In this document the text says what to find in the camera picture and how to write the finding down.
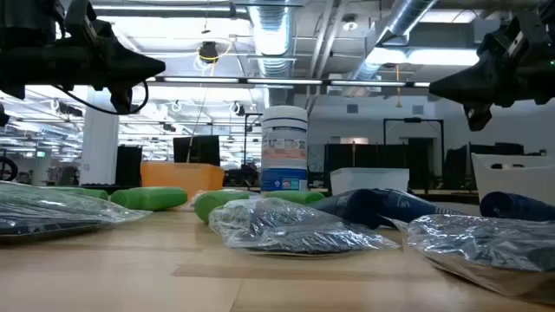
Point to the black wheel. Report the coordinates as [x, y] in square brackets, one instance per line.
[8, 169]

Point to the silver slanted duct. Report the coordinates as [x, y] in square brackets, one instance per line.
[403, 21]

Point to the white pillar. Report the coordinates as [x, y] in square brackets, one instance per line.
[99, 143]

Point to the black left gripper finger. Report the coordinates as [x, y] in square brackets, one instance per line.
[130, 73]
[130, 54]

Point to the ceiling light strip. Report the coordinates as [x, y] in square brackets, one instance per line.
[282, 81]

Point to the orange plastic bin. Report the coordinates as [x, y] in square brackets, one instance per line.
[182, 177]

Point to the black stand frame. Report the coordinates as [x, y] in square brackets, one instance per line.
[441, 143]

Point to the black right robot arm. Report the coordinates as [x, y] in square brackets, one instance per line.
[544, 65]

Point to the bagged black comb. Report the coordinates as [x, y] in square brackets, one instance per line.
[286, 229]
[52, 212]
[485, 247]

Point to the white wipes canister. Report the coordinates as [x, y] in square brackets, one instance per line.
[284, 147]

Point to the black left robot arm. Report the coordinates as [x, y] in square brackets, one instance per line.
[26, 65]

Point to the black cabinet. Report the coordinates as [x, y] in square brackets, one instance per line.
[128, 164]

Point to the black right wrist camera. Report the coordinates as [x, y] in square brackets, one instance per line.
[477, 117]

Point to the translucent plastic tub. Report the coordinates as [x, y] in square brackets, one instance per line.
[511, 182]

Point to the black monitor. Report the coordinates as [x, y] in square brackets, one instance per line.
[197, 149]

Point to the clear rectangular plastic container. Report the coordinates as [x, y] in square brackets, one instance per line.
[368, 180]

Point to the black partition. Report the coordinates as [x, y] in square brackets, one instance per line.
[373, 156]

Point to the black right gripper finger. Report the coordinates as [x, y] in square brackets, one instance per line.
[472, 91]
[472, 69]

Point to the black ceiling device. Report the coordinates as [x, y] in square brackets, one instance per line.
[208, 51]

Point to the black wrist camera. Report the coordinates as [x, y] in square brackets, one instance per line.
[121, 99]
[477, 117]

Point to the silver spiral duct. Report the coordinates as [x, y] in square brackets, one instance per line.
[272, 34]

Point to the green travel bottle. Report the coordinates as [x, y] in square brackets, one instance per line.
[295, 197]
[82, 192]
[149, 198]
[212, 206]

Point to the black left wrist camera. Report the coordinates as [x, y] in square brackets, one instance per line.
[121, 99]

